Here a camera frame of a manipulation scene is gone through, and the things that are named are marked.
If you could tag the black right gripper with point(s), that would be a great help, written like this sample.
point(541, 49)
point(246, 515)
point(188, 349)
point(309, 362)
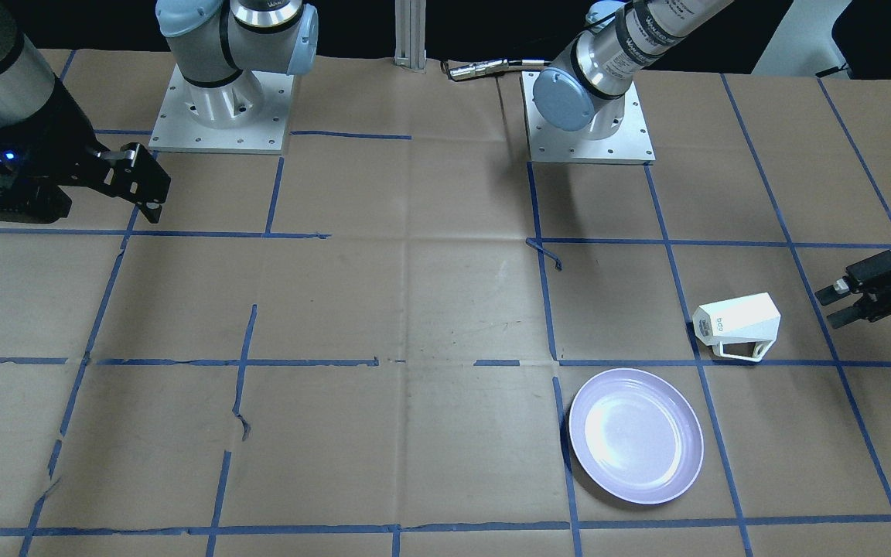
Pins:
point(61, 138)

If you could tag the white faceted cup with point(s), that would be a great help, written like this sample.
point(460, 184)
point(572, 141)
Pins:
point(740, 329)

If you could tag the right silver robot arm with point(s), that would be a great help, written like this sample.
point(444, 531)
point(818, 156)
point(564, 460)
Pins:
point(214, 42)

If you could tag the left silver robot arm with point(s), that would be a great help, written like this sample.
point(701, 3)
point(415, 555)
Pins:
point(584, 90)

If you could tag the lavender plate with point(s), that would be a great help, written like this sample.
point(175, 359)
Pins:
point(636, 436)

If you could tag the white object background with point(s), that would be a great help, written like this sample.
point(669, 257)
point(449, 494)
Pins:
point(803, 44)

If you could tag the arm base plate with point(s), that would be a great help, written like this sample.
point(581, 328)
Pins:
point(622, 141)
point(249, 116)

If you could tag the aluminium extrusion post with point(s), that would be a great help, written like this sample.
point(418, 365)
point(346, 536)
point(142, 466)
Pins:
point(409, 28)

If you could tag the silver cable connector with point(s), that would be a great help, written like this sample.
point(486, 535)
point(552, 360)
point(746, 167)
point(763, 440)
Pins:
point(481, 69)

